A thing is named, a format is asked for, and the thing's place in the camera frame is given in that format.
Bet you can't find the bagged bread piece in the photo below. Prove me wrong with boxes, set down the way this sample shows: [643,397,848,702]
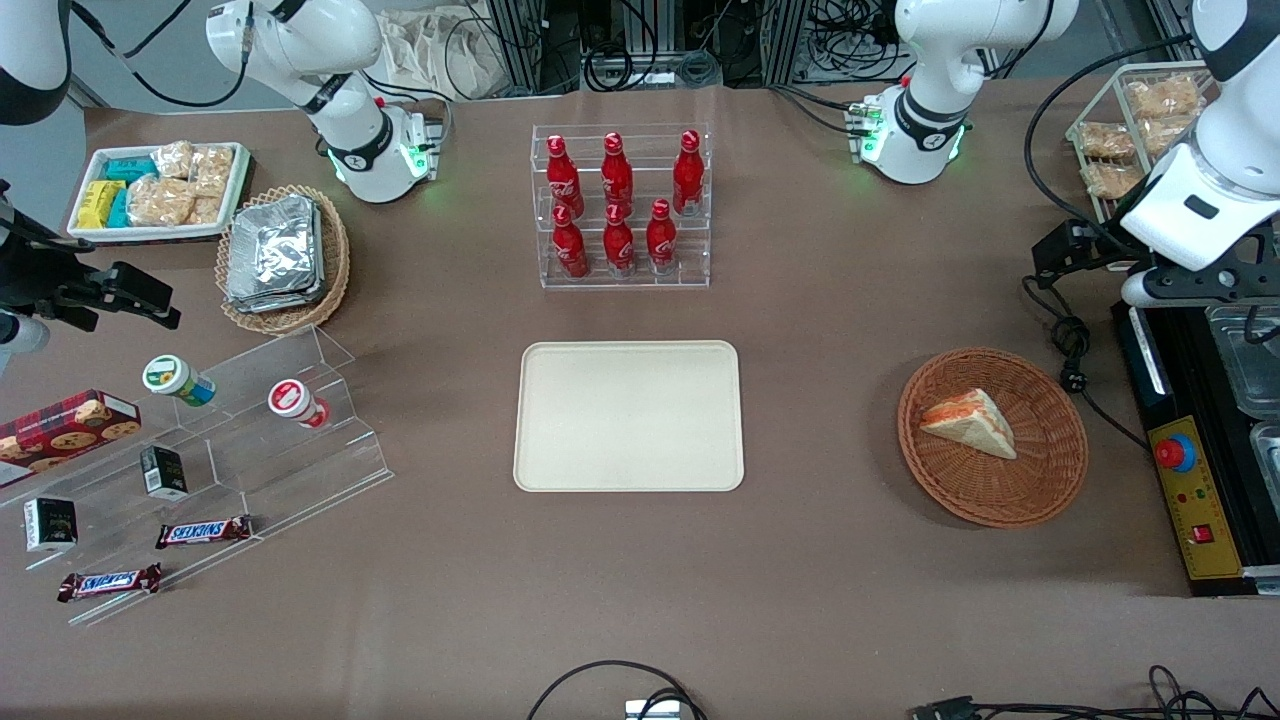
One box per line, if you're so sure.
[1125,75,1204,120]
[1080,122,1137,160]
[1145,115,1216,157]
[1083,163,1147,200]

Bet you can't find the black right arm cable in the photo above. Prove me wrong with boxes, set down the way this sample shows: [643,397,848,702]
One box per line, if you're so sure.
[68,0,253,109]

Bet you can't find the triangular sandwich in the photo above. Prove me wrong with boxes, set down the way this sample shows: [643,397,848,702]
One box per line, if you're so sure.
[919,388,1018,461]

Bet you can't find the red lidded yogurt cup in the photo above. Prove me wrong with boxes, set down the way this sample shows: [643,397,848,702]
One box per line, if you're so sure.
[267,379,331,430]

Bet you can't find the red cola bottle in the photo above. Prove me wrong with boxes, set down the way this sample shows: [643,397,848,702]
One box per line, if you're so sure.
[552,205,589,279]
[601,132,634,211]
[646,199,678,273]
[672,130,705,216]
[603,203,636,277]
[545,135,584,216]

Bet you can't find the cream plastic tray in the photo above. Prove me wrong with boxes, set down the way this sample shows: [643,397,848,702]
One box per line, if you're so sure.
[513,341,746,493]

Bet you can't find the black looped cable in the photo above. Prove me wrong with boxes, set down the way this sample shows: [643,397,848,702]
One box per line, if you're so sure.
[527,660,707,720]

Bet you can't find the small black carton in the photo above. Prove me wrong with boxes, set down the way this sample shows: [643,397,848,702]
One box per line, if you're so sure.
[24,497,79,553]
[140,445,189,501]

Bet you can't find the green lidded yogurt cup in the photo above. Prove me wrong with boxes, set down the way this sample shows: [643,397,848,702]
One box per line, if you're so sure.
[142,354,217,407]

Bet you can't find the yellow snack pack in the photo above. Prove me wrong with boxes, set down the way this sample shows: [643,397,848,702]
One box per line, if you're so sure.
[77,180,126,230]

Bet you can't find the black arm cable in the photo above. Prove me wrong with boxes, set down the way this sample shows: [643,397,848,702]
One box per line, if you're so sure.
[68,0,253,109]
[1028,35,1197,251]

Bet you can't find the white rectangular snack tray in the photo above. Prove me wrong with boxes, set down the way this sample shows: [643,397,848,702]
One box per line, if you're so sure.
[67,142,251,244]

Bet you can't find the black machine with yellow panel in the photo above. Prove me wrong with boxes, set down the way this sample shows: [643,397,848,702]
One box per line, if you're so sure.
[1112,295,1280,598]

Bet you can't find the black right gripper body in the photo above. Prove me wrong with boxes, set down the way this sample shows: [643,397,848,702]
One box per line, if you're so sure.
[0,180,97,314]

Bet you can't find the clear acrylic stepped shelf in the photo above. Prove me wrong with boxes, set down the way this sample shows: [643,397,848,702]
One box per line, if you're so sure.
[0,325,394,628]

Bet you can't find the red tartan cookie box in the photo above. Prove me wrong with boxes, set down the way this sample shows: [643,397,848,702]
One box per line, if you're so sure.
[0,389,142,489]

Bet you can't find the oval light wicker basket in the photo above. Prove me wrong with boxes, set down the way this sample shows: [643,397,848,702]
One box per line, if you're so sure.
[215,184,351,336]

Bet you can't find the black tangled cables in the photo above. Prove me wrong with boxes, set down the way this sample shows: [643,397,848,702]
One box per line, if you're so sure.
[975,665,1280,720]

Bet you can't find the black power cable with plug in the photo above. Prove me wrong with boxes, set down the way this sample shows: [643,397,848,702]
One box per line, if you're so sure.
[1022,275,1151,451]

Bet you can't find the brown snickers bar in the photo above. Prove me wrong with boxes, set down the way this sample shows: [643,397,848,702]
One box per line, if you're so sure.
[57,563,163,603]
[155,516,253,549]

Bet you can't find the white wire rack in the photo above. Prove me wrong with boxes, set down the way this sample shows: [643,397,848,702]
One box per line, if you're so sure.
[1065,62,1231,227]

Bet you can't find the aluminium equipment frame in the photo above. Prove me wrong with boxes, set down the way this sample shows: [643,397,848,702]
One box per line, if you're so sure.
[488,0,906,93]

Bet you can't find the clear plastic container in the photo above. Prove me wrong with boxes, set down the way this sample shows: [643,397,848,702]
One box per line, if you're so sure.
[1205,303,1280,419]
[1250,420,1280,501]

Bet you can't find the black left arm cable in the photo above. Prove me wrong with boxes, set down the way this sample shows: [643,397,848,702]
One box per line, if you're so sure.
[1028,35,1197,251]

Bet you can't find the round brown wicker basket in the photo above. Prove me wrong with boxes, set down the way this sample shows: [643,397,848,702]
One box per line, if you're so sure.
[897,347,1089,528]

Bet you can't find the clear acrylic bottle rack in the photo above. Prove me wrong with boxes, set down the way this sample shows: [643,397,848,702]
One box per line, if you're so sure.
[531,123,712,290]

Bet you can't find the white cloth bags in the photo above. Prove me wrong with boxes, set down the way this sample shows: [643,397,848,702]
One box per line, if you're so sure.
[378,10,506,101]

